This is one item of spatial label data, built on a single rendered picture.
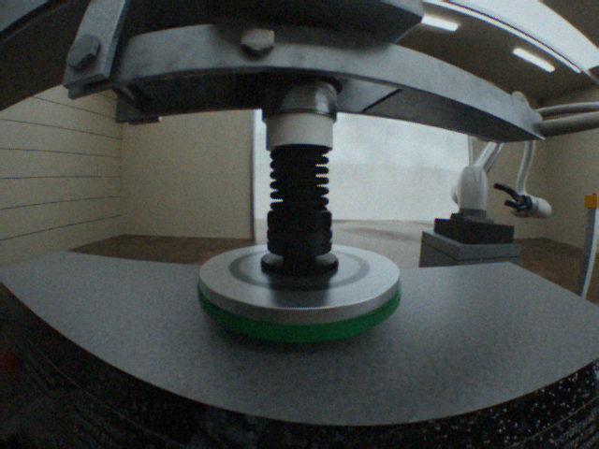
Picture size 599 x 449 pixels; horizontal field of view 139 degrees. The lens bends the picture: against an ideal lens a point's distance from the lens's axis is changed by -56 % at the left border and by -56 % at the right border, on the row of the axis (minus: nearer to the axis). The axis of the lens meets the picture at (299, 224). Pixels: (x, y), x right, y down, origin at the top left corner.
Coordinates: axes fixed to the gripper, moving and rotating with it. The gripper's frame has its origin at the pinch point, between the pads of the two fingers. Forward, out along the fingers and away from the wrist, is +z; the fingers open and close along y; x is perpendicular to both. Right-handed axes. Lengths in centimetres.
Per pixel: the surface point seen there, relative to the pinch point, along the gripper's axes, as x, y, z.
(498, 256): -17.0, -25.2, 2.7
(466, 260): -19.8, -27.9, 21.2
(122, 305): 18, -85, 106
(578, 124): 47, -56, 41
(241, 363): 24, -87, 88
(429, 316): 22, -78, 70
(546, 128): 42, -53, 46
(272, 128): 36, -70, 90
